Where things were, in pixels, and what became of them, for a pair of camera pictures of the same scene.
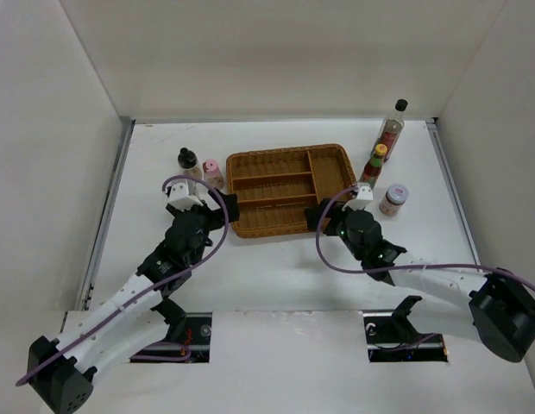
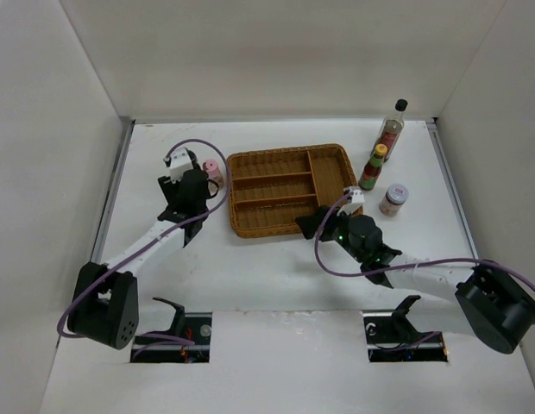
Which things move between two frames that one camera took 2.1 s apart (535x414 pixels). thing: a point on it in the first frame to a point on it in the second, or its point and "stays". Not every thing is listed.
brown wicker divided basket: (275, 185) stays
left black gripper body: (210, 219) to (171, 189)
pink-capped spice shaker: (213, 176) stays
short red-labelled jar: (393, 200) stays
